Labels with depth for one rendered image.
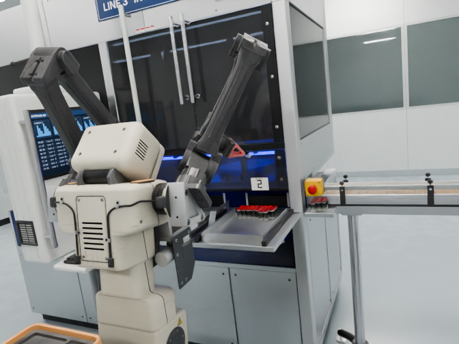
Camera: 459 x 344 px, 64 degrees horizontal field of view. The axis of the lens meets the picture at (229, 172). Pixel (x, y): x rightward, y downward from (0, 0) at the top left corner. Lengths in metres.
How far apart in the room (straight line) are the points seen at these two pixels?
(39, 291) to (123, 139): 2.15
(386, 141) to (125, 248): 5.54
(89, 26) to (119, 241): 1.45
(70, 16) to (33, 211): 1.07
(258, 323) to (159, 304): 1.03
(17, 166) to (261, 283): 1.25
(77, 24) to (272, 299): 1.77
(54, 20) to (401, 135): 5.10
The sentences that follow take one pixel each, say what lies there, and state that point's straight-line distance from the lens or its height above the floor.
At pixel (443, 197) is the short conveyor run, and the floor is 0.92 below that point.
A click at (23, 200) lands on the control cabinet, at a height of 1.10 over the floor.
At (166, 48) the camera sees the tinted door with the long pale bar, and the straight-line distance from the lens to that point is 1.92.
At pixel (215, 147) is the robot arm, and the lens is 1.03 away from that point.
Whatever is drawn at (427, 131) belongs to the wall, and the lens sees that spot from 6.24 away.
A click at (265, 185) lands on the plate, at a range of 1.73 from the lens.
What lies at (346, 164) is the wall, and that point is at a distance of 6.35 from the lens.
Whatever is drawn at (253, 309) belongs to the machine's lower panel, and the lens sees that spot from 2.03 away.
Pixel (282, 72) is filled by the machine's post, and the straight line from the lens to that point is 1.65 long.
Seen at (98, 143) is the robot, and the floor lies 1.34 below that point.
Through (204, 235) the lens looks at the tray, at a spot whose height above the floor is 0.90.
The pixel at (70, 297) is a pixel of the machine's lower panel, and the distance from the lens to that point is 2.82.
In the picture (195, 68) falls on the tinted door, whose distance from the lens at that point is 1.83.
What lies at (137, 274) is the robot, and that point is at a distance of 1.08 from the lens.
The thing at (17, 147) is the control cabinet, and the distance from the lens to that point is 1.79.
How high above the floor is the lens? 1.40
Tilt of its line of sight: 10 degrees down
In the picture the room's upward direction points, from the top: 7 degrees counter-clockwise
